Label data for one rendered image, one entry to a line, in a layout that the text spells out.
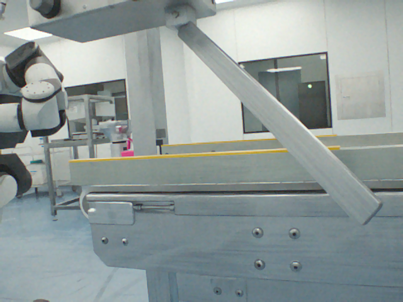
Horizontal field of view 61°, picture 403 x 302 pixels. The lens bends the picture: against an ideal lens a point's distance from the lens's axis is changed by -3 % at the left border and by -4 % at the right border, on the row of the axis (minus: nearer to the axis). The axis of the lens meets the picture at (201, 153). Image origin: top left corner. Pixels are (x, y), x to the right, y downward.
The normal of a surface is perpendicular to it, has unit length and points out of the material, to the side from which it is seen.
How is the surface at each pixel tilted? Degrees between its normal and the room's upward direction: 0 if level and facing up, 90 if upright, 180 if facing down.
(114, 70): 90
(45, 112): 114
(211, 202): 90
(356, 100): 90
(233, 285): 90
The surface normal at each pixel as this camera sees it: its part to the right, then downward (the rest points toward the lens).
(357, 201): -0.81, 0.05
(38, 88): 0.10, -0.78
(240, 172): -0.36, 0.10
